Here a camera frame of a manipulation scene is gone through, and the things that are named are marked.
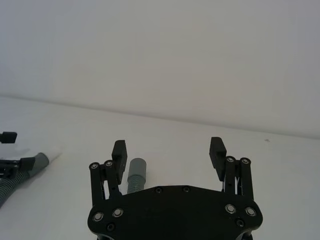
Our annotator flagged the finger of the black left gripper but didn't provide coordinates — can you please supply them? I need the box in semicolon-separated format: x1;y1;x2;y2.
0;131;18;145
0;156;36;179

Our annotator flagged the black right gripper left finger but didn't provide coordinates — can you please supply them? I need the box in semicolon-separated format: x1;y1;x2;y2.
89;139;129;207

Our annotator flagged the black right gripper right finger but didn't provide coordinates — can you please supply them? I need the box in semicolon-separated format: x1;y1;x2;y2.
208;136;256;202

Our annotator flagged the grey corrugated hose white tip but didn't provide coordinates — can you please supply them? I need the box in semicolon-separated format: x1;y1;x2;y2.
0;146;64;209

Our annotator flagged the white table cloth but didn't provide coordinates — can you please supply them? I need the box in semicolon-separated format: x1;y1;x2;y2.
0;94;320;240

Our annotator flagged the grey corrugated hose grey cuff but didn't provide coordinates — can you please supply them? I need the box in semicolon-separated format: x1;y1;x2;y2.
126;157;149;195

